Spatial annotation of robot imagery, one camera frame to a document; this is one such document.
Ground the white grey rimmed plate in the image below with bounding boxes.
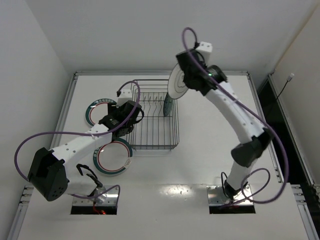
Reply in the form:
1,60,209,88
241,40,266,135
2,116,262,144
167,63,189,100

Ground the small blue patterned plate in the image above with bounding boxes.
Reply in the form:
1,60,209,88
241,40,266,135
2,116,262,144
162,92,175,117

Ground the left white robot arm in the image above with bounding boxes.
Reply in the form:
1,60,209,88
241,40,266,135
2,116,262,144
27,100,144,202

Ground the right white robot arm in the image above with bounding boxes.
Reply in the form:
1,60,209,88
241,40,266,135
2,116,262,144
176,49,273,199

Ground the far green red rimmed plate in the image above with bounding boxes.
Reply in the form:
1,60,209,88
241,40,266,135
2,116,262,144
84,98,116,126

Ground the green red rimmed plate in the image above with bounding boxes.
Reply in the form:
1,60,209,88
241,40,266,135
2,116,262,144
84,98,116,126
92,138,133,177

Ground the near green red rimmed plate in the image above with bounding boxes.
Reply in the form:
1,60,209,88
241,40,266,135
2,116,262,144
92,138,133,177

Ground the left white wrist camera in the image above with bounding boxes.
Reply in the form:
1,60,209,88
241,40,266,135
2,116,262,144
116,89,133,107

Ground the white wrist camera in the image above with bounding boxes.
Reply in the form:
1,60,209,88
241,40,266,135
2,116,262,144
116,89,133,107
195,41,213,61

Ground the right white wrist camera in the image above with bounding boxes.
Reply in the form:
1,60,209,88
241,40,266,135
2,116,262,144
195,41,213,61

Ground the metal wire dish rack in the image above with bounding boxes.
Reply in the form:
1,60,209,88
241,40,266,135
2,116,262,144
126,79,180,151

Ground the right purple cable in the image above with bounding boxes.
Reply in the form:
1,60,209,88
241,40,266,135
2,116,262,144
181,27,290,208

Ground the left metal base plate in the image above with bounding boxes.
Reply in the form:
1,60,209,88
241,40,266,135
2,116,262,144
72,185,120,207

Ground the metal base plate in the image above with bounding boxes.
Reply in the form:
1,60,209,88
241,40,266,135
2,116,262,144
72,185,120,207
206,185,253,207

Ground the black wall cable with plug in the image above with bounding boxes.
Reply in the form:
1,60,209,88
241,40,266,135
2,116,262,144
264,72,295,118

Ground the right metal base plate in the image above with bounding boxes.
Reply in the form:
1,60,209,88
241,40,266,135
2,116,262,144
206,185,253,207

